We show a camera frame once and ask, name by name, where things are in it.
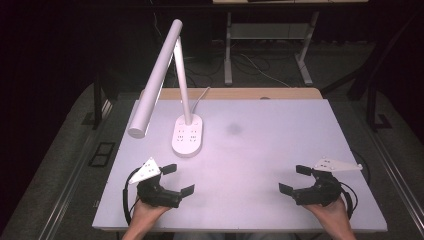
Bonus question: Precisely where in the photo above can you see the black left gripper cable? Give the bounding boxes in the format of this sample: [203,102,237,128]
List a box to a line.
[121,167,142,226]

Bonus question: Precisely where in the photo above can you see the white table mat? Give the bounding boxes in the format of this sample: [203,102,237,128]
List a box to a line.
[92,98,389,233]

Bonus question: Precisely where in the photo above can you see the person's right hand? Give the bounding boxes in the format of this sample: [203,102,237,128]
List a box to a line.
[301,197,352,232]

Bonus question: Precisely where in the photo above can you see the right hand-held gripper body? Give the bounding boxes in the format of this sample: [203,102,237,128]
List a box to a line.
[292,157,364,207]

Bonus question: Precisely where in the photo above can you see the white desk lamp with socket base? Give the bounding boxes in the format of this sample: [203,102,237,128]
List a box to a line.
[127,18,204,159]

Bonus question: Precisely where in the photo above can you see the grey metal table frame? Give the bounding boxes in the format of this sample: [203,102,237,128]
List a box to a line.
[223,11,320,87]

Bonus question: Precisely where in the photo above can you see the person's left hand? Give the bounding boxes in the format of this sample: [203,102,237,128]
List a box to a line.
[127,199,172,232]

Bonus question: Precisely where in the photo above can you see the black floor frame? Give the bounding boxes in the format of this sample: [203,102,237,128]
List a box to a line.
[87,141,116,168]

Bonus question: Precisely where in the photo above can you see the black metal stand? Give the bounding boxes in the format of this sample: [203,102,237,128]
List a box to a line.
[81,71,119,132]
[319,9,424,133]

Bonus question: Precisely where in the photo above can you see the white lamp cable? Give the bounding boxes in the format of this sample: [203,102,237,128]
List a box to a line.
[190,86,212,115]

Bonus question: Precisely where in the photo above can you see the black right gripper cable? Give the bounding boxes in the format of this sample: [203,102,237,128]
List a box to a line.
[339,181,360,221]

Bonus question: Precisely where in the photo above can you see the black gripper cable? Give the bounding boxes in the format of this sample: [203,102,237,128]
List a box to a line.
[339,181,360,221]
[121,167,142,226]

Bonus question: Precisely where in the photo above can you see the white floor cable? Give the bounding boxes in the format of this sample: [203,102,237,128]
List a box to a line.
[239,53,292,89]

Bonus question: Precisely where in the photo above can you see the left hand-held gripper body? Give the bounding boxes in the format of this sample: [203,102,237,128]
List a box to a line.
[128,157,183,209]

